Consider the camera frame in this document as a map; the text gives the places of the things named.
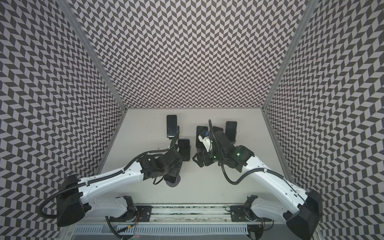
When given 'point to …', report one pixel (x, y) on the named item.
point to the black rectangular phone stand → (171, 137)
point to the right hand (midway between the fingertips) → (200, 161)
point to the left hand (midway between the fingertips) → (174, 167)
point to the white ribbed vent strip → (153, 230)
